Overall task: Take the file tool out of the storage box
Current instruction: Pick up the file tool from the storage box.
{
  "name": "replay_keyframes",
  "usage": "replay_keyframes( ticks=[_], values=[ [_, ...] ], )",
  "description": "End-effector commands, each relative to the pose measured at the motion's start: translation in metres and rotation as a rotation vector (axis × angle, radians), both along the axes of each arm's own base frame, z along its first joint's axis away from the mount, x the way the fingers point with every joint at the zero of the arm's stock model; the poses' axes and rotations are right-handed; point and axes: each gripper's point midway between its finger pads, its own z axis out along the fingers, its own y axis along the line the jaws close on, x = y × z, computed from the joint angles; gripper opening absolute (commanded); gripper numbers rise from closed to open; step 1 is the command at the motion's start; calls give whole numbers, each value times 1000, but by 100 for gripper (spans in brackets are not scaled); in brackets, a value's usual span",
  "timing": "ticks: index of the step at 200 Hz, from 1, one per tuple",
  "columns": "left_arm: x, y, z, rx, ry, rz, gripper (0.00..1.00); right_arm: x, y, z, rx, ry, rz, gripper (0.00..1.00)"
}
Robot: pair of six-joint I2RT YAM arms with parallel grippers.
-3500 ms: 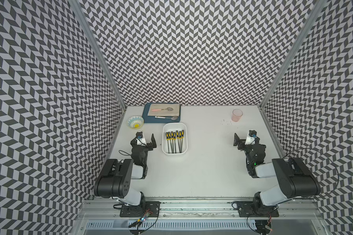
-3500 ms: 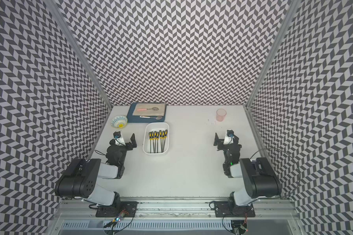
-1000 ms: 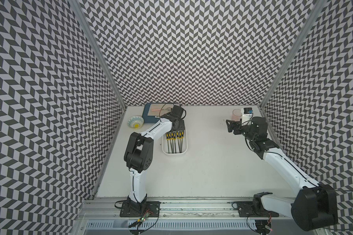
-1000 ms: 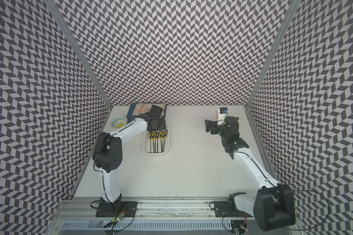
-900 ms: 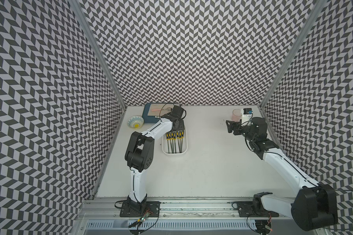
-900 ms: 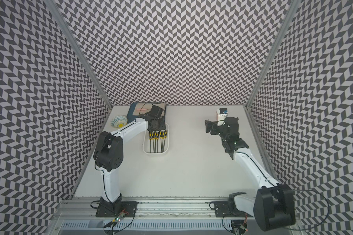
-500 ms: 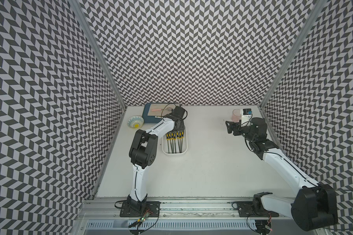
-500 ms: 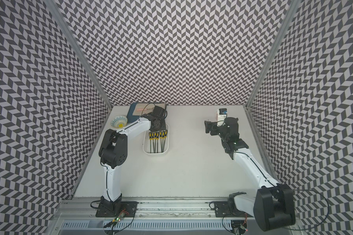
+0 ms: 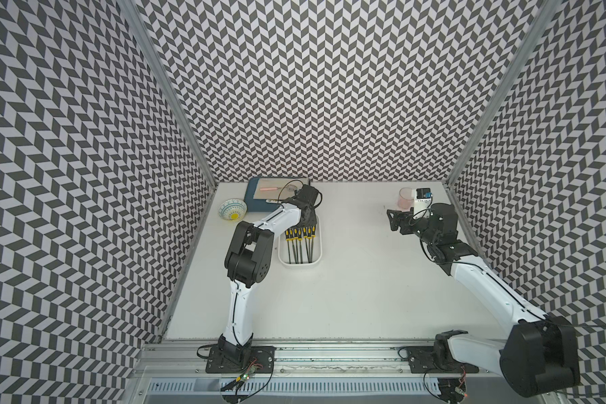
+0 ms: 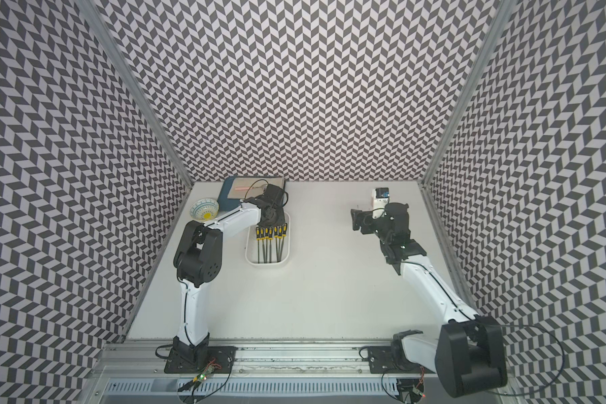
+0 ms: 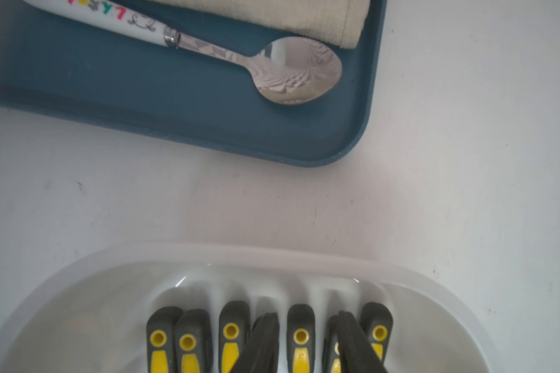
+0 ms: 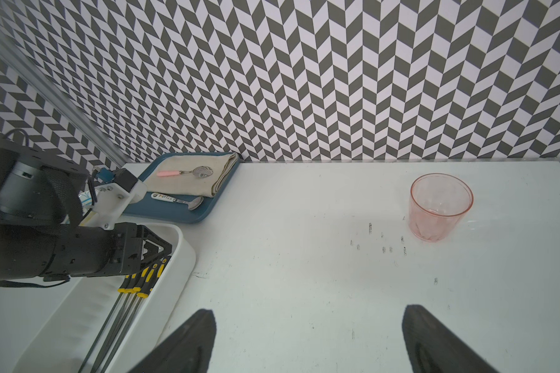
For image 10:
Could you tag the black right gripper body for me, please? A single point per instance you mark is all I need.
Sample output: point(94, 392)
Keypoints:
point(369, 225)

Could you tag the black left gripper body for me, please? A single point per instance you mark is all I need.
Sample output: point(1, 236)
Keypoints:
point(278, 220)

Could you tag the black yellow file tool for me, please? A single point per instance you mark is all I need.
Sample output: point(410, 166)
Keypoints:
point(270, 239)
point(278, 238)
point(282, 236)
point(266, 244)
point(257, 243)
point(262, 254)

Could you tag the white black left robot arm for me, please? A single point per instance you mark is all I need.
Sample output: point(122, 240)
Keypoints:
point(198, 261)

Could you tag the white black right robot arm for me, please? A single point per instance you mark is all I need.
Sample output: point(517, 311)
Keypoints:
point(465, 350)

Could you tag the white plastic storage box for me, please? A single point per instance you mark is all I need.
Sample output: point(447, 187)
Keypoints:
point(251, 247)

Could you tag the beige folded cloth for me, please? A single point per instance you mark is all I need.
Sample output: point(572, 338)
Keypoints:
point(258, 183)

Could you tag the teal rectangular tray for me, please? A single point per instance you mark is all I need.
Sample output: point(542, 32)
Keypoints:
point(226, 204)

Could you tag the blue yellow patterned bowl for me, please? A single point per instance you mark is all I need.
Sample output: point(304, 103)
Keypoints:
point(204, 210)

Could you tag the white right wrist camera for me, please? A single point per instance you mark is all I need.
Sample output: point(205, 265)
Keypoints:
point(380, 199)

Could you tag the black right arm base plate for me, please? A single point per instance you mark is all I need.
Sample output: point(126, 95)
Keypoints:
point(380, 359)

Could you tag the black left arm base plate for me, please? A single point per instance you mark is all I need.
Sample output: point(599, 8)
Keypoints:
point(222, 356)

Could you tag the right electronics board with wires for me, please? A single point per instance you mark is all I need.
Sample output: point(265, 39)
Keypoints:
point(403, 389)

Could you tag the electronics board with wires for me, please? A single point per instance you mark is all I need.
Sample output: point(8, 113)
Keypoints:
point(403, 389)
point(206, 374)

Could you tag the left electronics board with wires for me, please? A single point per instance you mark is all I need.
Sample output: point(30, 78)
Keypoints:
point(206, 374)

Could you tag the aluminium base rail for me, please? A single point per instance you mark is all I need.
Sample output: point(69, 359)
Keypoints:
point(264, 371)

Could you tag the aluminium corner post right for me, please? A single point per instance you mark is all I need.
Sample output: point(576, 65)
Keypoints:
point(488, 46)

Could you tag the aluminium corner post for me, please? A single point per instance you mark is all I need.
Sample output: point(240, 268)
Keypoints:
point(92, 16)
point(488, 46)

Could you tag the aluminium corner post left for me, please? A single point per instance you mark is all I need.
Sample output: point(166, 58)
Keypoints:
point(92, 16)

